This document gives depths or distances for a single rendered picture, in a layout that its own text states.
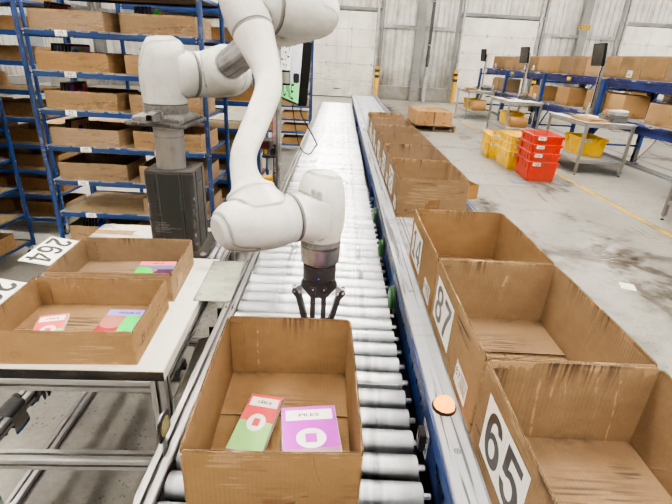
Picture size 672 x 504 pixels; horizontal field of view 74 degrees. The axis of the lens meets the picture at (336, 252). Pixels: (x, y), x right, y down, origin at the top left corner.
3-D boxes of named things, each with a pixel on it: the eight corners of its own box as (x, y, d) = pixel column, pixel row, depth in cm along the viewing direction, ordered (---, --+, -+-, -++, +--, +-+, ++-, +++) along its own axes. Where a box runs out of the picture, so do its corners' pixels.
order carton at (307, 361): (230, 372, 112) (227, 315, 105) (347, 375, 113) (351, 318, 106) (186, 524, 76) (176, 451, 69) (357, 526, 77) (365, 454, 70)
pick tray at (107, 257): (89, 261, 164) (84, 236, 160) (194, 263, 167) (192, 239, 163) (48, 300, 138) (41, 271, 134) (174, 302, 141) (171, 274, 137)
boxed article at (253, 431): (225, 453, 89) (225, 447, 88) (252, 398, 103) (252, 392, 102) (261, 460, 88) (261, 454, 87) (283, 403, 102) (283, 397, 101)
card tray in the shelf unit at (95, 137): (52, 144, 257) (48, 126, 253) (81, 135, 285) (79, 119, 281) (120, 148, 256) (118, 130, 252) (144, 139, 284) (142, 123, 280)
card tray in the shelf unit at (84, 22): (29, 28, 233) (24, 7, 229) (64, 31, 261) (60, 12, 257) (105, 33, 232) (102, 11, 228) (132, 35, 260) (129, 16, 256)
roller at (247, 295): (240, 288, 152) (237, 294, 147) (391, 295, 152) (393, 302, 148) (240, 301, 154) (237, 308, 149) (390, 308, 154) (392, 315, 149)
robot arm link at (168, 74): (136, 99, 162) (128, 32, 152) (186, 98, 172) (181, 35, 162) (148, 106, 150) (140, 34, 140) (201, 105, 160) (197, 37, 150)
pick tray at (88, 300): (42, 305, 136) (34, 276, 132) (170, 307, 138) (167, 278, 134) (-22, 364, 110) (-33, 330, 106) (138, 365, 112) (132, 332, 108)
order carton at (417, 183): (386, 191, 224) (390, 157, 217) (444, 194, 224) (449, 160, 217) (395, 217, 188) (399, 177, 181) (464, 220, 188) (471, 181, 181)
